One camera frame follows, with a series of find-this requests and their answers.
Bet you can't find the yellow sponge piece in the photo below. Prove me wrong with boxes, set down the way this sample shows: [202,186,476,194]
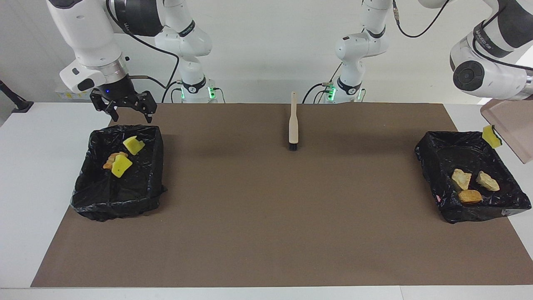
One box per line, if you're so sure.
[482,125,503,149]
[111,154,133,178]
[122,135,146,156]

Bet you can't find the orange toasted croissant piece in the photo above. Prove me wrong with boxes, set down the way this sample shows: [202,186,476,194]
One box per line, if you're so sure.
[103,152,130,170]

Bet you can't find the beige brush with black bristles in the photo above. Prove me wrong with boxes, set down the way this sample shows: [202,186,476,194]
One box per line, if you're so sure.
[289,91,299,151]

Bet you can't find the pale crusty bread chunk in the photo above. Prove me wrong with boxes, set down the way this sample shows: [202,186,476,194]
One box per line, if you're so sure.
[451,168,473,191]

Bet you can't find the brown bread roll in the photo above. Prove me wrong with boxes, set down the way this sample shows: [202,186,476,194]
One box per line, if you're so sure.
[458,190,483,205]

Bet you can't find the pale bread piece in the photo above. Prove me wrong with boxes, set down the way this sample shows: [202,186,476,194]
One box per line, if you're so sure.
[476,171,501,192]

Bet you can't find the beige plastic dustpan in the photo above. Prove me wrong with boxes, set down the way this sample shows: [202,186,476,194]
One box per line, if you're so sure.
[480,99,533,164]

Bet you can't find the bin lined with black bag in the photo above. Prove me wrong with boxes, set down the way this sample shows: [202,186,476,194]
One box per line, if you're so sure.
[70,124,168,222]

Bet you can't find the black-bagged bin with pink spot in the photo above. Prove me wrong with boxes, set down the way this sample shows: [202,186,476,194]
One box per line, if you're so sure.
[415,130,532,224]

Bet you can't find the white power boxes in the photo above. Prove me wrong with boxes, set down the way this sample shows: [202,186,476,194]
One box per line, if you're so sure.
[54,85,93,100]

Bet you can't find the brown table mat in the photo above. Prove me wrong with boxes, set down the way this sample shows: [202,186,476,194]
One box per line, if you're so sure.
[30,103,533,288]

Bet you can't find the black base cable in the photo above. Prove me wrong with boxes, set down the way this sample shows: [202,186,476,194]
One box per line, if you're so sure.
[162,81,184,103]
[302,65,343,104]

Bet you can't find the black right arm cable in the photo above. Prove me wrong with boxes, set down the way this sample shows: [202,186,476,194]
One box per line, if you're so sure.
[106,0,180,103]

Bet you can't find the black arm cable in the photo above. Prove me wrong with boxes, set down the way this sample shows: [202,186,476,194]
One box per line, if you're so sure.
[391,0,533,71]
[106,0,180,103]

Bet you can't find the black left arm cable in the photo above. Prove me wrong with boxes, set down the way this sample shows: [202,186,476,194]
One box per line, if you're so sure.
[391,0,533,71]

